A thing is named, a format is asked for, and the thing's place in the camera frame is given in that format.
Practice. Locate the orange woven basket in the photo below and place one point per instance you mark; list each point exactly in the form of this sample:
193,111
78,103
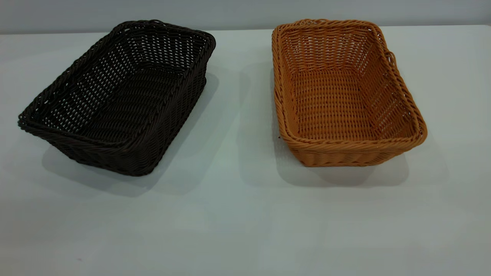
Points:
330,107

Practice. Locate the black woven basket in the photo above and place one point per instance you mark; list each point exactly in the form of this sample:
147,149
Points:
126,115

